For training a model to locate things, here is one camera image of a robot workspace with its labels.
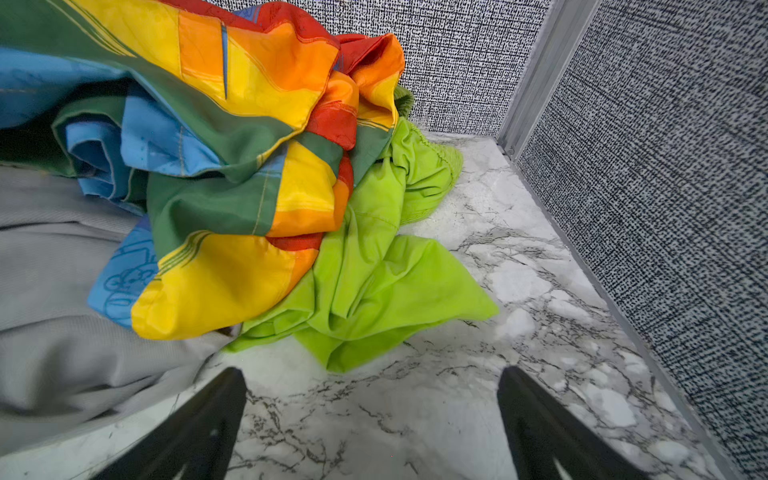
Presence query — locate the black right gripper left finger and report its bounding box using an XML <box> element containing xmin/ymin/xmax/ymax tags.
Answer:
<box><xmin>95</xmin><ymin>367</ymin><xmax>246</xmax><ymax>479</ymax></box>

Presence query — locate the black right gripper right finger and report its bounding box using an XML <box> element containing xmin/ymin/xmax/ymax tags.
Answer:
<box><xmin>497</xmin><ymin>366</ymin><xmax>648</xmax><ymax>479</ymax></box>

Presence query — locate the grey cloth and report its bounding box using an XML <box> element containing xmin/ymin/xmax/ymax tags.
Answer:
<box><xmin>1</xmin><ymin>167</ymin><xmax>239</xmax><ymax>454</ymax></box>

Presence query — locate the lime green cloth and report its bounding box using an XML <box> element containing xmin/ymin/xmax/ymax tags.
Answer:
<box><xmin>225</xmin><ymin>87</ymin><xmax>499</xmax><ymax>373</ymax></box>

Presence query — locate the rainbow striped cloth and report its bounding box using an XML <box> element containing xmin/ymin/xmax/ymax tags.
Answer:
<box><xmin>1</xmin><ymin>1</ymin><xmax>405</xmax><ymax>340</ymax></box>

